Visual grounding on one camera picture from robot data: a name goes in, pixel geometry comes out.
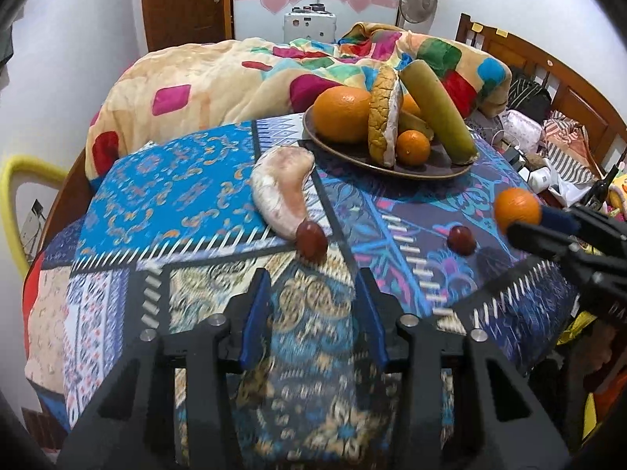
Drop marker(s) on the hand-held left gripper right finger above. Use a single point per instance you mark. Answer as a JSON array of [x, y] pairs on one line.
[[372, 323]]

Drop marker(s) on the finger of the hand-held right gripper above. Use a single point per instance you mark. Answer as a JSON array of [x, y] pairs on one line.
[[534, 240], [561, 218]]

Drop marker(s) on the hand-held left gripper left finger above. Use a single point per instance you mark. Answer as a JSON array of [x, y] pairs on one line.
[[257, 323]]

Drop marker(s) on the small tangerine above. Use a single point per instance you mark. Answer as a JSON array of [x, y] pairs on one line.
[[413, 147], [517, 208]]

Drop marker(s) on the dark red date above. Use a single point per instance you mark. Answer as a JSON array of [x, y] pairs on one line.
[[461, 246], [311, 247]]

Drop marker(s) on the peeled pomelo segment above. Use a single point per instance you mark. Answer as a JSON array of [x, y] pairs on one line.
[[284, 191]]

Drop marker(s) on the sugarcane piece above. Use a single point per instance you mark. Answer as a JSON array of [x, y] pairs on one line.
[[438, 112], [420, 126]]

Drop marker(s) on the dark purple plate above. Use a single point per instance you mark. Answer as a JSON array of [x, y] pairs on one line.
[[357, 154]]

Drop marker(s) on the large orange with sticker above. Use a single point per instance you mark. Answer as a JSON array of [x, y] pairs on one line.
[[343, 115]]

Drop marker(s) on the white charger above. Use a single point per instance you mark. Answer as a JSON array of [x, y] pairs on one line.
[[541, 177]]

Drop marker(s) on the dark glass bottle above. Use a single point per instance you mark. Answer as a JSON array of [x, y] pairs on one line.
[[600, 186]]

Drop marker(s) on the yellow plush toy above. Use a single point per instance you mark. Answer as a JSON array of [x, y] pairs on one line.
[[619, 191]]

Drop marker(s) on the striped cloth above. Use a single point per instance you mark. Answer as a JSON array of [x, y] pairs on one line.
[[568, 152]]

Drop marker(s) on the pink patterned bag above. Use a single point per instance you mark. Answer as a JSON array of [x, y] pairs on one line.
[[521, 129]]

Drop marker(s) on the black bag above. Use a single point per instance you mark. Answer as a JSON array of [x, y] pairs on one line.
[[529, 95]]

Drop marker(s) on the blue patterned cloth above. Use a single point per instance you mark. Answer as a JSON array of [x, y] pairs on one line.
[[196, 205]]

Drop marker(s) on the wooden bed headboard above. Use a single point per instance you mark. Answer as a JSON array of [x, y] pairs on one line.
[[568, 78]]

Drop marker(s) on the colourful patchwork blanket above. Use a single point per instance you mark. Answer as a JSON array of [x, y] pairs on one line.
[[205, 83]]

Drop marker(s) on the yellow foam tube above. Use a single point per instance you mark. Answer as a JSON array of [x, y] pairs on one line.
[[12, 196]]

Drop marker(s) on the white hard case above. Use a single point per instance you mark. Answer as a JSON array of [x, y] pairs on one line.
[[311, 24]]

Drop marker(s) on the brown wooden door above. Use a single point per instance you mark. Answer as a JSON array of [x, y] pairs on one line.
[[183, 0]]

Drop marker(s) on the wooden bed side rail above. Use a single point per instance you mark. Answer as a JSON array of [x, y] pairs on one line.
[[66, 191]]

